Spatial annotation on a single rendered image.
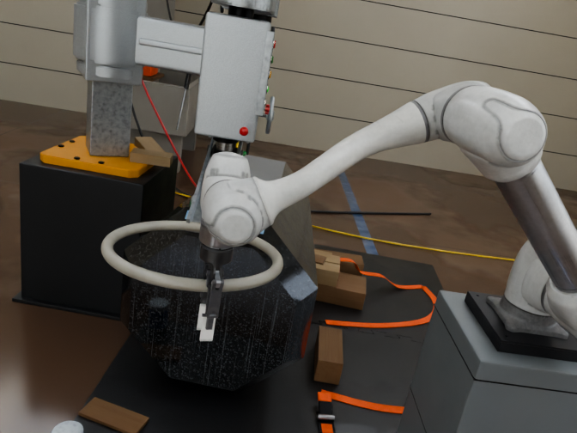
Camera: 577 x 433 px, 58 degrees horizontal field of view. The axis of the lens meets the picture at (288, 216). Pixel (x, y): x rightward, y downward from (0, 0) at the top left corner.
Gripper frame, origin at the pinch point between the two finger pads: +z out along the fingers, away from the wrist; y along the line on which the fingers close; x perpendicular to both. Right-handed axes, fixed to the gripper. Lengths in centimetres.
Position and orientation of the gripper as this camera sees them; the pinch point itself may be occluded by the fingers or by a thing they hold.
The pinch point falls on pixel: (206, 322)
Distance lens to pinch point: 127.8
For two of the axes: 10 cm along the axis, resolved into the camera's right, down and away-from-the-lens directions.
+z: -1.7, 9.5, 2.6
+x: -9.4, -0.8, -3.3
